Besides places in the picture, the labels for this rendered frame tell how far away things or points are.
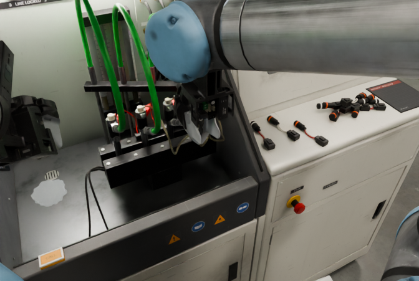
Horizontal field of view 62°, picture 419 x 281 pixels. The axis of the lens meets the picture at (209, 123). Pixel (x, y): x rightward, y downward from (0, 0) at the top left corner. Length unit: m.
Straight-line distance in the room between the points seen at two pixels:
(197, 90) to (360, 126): 0.72
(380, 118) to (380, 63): 0.99
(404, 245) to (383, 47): 0.37
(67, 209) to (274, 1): 0.95
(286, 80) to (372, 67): 0.90
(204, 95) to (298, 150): 0.54
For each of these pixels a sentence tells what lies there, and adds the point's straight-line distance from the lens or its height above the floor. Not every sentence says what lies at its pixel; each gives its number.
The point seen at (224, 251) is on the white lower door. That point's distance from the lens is 1.14.
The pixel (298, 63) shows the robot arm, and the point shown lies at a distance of 0.29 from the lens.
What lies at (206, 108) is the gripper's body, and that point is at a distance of 0.58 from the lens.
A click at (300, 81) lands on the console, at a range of 1.21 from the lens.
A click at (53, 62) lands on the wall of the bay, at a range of 1.17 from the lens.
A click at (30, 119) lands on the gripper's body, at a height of 1.40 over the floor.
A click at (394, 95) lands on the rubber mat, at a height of 0.98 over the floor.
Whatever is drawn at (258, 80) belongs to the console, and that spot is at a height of 1.10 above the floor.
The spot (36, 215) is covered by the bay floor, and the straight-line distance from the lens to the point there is 1.16.
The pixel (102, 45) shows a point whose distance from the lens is 0.73.
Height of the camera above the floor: 1.67
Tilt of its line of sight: 38 degrees down
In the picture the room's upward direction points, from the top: straight up
